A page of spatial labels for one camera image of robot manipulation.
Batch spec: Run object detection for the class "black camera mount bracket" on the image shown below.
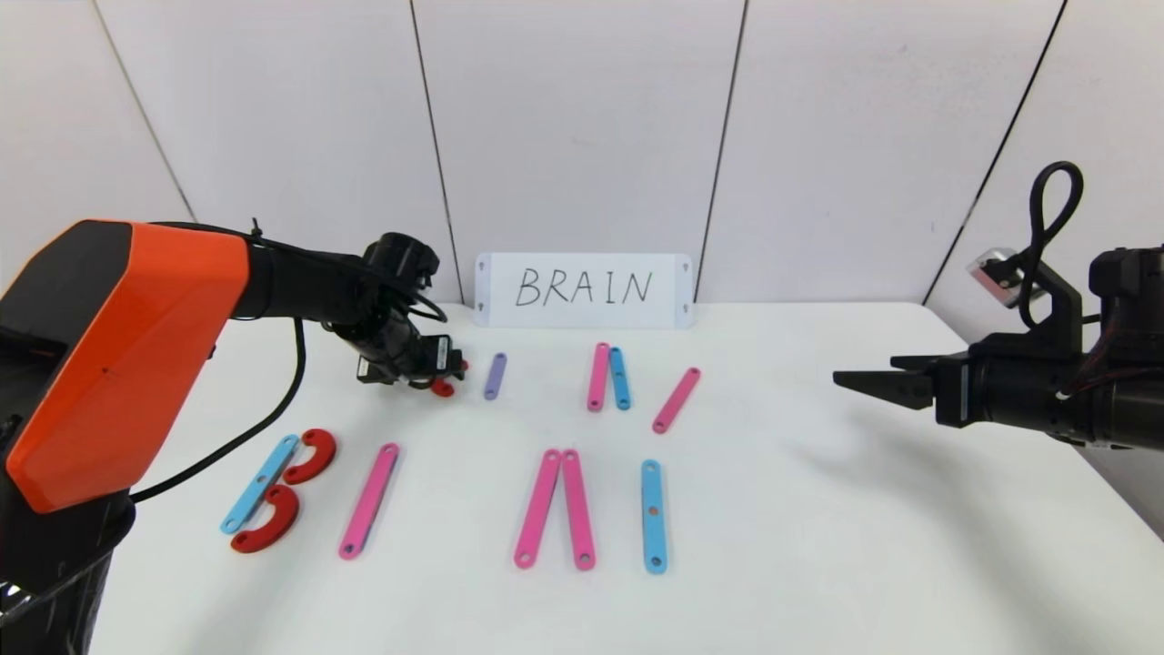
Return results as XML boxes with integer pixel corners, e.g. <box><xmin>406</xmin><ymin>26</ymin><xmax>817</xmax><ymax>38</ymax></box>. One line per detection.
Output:
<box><xmin>969</xmin><ymin>259</ymin><xmax>1085</xmax><ymax>360</ymax></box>

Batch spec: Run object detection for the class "looped black camera cable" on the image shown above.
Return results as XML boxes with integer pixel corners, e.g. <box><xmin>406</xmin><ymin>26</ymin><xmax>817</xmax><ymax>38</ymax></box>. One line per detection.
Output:
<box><xmin>1018</xmin><ymin>161</ymin><xmax>1086</xmax><ymax>328</ymax></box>

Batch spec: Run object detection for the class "white BRAIN sign card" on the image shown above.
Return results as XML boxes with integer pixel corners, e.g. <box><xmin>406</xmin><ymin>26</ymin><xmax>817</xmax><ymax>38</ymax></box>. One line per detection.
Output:
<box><xmin>474</xmin><ymin>254</ymin><xmax>694</xmax><ymax>329</ymax></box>

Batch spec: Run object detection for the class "light blue holed strip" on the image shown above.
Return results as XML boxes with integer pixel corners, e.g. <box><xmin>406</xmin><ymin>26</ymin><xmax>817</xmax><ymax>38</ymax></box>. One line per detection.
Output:
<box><xmin>220</xmin><ymin>434</ymin><xmax>301</xmax><ymax>535</ymax></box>

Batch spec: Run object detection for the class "long blue holed strip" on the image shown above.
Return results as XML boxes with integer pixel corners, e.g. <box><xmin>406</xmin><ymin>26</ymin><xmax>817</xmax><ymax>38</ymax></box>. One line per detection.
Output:
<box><xmin>640</xmin><ymin>459</ymin><xmax>668</xmax><ymax>575</ymax></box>

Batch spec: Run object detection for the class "pink holed strip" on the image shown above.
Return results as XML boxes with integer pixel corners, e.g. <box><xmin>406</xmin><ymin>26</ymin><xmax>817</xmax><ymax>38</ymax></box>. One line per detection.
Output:
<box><xmin>561</xmin><ymin>449</ymin><xmax>597</xmax><ymax>571</ymax></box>
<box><xmin>587</xmin><ymin>342</ymin><xmax>611</xmax><ymax>413</ymax></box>
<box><xmin>514</xmin><ymin>448</ymin><xmax>563</xmax><ymax>570</ymax></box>
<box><xmin>652</xmin><ymin>367</ymin><xmax>702</xmax><ymax>435</ymax></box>
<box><xmin>338</xmin><ymin>443</ymin><xmax>401</xmax><ymax>560</ymax></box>

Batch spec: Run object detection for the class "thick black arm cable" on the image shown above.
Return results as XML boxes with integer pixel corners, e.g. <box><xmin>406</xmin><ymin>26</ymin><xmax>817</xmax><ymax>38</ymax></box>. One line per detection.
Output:
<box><xmin>130</xmin><ymin>317</ymin><xmax>307</xmax><ymax>504</ymax></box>

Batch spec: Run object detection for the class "red C-shaped piece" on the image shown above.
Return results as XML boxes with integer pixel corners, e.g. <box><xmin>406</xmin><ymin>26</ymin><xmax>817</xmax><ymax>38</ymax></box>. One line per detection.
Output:
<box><xmin>230</xmin><ymin>483</ymin><xmax>301</xmax><ymax>554</ymax></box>
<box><xmin>430</xmin><ymin>359</ymin><xmax>470</xmax><ymax>399</ymax></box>
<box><xmin>283</xmin><ymin>428</ymin><xmax>337</xmax><ymax>485</ymax></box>

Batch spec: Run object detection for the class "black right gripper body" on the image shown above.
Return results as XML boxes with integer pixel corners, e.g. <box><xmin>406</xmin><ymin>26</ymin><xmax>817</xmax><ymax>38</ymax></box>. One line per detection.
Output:
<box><xmin>931</xmin><ymin>350</ymin><xmax>1095</xmax><ymax>443</ymax></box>

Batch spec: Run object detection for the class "short blue holed strip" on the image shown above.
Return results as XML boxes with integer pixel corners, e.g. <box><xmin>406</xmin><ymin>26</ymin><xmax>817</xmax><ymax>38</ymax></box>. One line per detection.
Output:
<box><xmin>608</xmin><ymin>347</ymin><xmax>632</xmax><ymax>411</ymax></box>

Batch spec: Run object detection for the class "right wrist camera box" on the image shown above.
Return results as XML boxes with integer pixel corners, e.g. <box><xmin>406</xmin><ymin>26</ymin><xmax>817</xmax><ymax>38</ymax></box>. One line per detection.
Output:
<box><xmin>966</xmin><ymin>247</ymin><xmax>1029</xmax><ymax>307</ymax></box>

